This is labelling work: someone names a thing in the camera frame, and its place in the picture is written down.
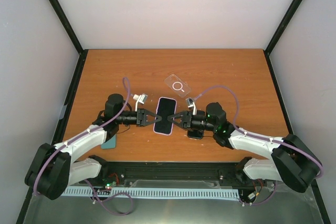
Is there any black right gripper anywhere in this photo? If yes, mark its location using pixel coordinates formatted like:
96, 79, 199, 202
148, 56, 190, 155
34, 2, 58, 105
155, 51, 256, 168
167, 111, 216, 132

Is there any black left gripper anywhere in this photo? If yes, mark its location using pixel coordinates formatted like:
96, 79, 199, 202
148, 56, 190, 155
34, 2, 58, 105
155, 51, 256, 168
117, 108, 162, 127

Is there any lavender phone case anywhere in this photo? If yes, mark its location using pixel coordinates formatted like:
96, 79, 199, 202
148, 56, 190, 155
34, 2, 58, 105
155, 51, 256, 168
153, 97, 177, 136

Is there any black screen phone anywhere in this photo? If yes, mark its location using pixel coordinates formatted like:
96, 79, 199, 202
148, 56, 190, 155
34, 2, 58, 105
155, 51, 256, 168
187, 129, 204, 139

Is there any clear magsafe phone case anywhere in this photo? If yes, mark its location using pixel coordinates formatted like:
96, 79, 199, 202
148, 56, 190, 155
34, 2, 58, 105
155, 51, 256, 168
164, 74, 191, 98

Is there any teal phone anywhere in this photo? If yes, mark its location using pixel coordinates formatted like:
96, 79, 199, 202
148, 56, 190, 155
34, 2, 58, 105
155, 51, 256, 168
101, 135, 117, 150

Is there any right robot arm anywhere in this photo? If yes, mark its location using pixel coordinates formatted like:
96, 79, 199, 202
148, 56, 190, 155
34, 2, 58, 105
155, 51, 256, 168
167, 102, 322, 193

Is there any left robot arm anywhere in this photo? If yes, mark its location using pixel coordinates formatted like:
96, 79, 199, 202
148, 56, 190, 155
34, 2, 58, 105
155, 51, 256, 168
24, 93, 162, 200

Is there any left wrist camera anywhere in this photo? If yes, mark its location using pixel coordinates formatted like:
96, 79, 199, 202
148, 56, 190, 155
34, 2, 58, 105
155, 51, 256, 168
132, 93, 148, 111

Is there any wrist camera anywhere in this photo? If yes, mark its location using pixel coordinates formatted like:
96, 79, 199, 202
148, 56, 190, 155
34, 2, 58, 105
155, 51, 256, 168
132, 93, 148, 111
186, 98, 197, 115

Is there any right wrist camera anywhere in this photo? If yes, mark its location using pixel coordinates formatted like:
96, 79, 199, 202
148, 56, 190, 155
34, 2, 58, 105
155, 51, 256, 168
186, 98, 197, 115

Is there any black aluminium frame rail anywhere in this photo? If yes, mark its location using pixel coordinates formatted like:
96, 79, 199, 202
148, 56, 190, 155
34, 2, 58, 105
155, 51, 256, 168
36, 161, 314, 190

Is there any light blue cable duct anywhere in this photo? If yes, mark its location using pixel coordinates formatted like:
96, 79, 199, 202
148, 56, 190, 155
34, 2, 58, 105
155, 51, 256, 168
64, 187, 241, 200

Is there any metal base plate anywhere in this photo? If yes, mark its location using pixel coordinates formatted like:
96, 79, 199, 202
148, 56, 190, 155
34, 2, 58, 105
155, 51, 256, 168
23, 185, 323, 223

